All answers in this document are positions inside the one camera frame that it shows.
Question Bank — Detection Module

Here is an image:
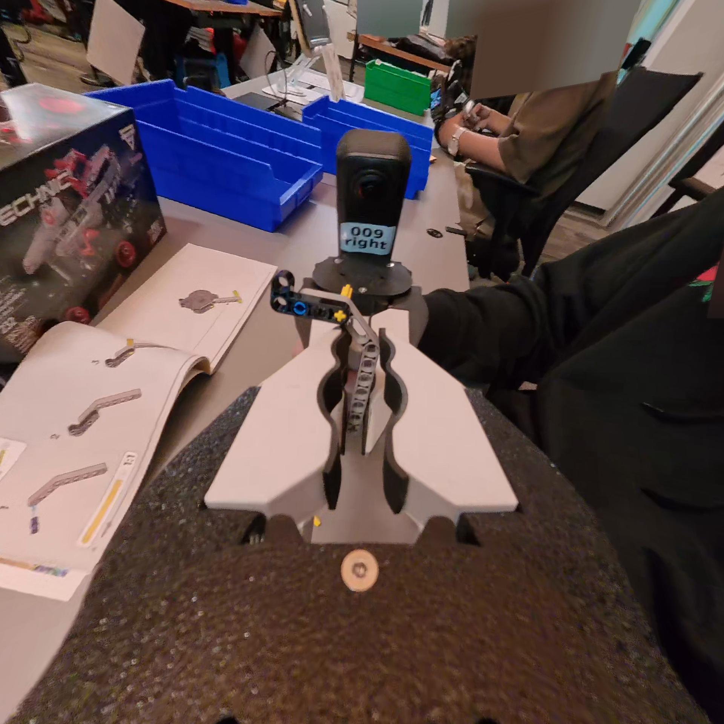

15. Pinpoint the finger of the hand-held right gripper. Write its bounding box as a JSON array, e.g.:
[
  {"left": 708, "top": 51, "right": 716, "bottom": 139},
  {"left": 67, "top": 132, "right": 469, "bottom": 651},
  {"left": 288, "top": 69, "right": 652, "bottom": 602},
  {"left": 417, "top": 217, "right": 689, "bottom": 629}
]
[
  {"left": 362, "top": 310, "right": 414, "bottom": 457},
  {"left": 297, "top": 316, "right": 343, "bottom": 357}
]

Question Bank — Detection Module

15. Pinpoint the black angled toy beam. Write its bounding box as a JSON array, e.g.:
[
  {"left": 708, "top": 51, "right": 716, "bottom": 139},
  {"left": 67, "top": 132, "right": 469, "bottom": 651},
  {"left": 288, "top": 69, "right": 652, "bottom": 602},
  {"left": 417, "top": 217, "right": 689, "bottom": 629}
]
[{"left": 270, "top": 270, "right": 351, "bottom": 324}]

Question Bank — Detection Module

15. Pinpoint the green bin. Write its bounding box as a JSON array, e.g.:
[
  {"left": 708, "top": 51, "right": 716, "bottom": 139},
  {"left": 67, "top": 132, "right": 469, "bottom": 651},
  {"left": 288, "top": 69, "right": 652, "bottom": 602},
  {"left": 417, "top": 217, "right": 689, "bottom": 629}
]
[{"left": 364, "top": 59, "right": 433, "bottom": 117}]

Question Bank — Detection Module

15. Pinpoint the black toy set box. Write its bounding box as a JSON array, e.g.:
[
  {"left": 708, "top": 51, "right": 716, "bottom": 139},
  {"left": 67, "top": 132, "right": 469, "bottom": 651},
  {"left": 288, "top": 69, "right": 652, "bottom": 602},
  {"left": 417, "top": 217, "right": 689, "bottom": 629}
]
[{"left": 0, "top": 84, "right": 167, "bottom": 363}]

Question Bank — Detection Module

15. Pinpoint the open instruction booklet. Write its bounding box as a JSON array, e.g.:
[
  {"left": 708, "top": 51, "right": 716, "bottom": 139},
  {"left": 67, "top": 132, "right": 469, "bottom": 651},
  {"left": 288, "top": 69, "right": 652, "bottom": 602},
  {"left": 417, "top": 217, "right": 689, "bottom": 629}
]
[{"left": 0, "top": 243, "right": 278, "bottom": 601}]

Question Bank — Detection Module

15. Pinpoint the person's black jacket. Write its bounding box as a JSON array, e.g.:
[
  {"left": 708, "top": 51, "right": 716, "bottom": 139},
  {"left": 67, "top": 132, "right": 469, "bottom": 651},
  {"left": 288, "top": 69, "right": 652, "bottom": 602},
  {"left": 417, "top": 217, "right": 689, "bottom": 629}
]
[{"left": 486, "top": 187, "right": 724, "bottom": 724}]

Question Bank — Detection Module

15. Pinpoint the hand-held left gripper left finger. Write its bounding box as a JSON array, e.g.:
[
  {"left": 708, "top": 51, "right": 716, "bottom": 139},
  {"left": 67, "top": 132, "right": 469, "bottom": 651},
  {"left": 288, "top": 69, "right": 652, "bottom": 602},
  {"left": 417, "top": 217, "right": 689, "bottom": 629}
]
[{"left": 204, "top": 328, "right": 345, "bottom": 544}]

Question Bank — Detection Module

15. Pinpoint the black smartphone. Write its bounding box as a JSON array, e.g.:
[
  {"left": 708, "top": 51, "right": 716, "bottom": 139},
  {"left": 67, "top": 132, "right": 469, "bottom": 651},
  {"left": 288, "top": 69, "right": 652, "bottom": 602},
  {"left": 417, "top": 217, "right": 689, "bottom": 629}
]
[{"left": 294, "top": 0, "right": 332, "bottom": 53}]

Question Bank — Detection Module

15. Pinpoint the white panel board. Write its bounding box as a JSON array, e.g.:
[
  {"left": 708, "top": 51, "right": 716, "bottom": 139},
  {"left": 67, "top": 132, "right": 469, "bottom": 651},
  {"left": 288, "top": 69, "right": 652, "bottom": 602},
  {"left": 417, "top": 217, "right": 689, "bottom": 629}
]
[{"left": 85, "top": 0, "right": 147, "bottom": 86}]

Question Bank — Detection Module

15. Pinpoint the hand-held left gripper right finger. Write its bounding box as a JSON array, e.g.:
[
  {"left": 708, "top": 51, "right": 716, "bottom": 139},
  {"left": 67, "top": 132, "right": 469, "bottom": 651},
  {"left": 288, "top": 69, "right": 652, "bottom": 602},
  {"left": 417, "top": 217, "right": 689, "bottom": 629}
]
[{"left": 379, "top": 328, "right": 520, "bottom": 545}]

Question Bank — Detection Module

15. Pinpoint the black swivel chair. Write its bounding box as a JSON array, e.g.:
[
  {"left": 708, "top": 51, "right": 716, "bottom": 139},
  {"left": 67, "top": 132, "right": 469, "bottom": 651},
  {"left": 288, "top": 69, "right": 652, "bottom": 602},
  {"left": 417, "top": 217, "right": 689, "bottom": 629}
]
[{"left": 466, "top": 67, "right": 705, "bottom": 281}]

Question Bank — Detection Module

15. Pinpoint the clear acrylic stand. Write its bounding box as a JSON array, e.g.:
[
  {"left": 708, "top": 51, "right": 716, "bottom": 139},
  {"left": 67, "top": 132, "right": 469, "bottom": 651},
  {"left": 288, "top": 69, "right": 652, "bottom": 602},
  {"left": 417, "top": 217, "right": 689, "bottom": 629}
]
[{"left": 263, "top": 44, "right": 364, "bottom": 106}]

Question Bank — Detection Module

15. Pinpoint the blue plastic bin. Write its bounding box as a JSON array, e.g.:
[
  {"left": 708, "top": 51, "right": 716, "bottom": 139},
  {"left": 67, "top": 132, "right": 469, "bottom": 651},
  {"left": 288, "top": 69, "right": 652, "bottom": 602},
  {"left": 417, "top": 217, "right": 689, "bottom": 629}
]
[
  {"left": 302, "top": 93, "right": 435, "bottom": 200},
  {"left": 85, "top": 78, "right": 324, "bottom": 233}
]

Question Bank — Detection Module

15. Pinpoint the grey desk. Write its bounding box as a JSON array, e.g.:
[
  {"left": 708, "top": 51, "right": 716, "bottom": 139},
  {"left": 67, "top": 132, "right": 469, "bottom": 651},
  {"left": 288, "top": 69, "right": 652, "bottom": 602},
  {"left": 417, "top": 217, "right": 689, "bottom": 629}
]
[{"left": 0, "top": 79, "right": 471, "bottom": 713}]

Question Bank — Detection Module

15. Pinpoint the grey angled toy beam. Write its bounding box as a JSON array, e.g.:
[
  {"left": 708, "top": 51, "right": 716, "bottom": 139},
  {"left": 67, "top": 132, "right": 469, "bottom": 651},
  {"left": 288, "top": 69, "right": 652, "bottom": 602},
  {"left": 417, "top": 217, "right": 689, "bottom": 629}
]
[{"left": 338, "top": 308, "right": 381, "bottom": 435}]

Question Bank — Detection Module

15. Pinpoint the person's right forearm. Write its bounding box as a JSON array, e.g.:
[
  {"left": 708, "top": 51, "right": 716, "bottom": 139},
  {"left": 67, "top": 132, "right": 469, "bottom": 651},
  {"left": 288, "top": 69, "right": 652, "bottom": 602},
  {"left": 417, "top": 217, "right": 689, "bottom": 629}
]
[{"left": 419, "top": 249, "right": 623, "bottom": 397}]

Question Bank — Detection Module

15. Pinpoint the black device with screen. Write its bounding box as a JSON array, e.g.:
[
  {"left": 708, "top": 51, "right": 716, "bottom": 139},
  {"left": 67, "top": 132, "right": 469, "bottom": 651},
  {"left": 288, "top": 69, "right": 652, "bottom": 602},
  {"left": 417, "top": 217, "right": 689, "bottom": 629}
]
[{"left": 430, "top": 59, "right": 473, "bottom": 128}]

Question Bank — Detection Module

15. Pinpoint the silver metal frame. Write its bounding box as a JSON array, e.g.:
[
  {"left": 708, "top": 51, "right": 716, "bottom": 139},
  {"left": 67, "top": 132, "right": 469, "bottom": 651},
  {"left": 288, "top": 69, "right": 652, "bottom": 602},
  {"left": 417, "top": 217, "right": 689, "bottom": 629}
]
[{"left": 602, "top": 74, "right": 724, "bottom": 227}]

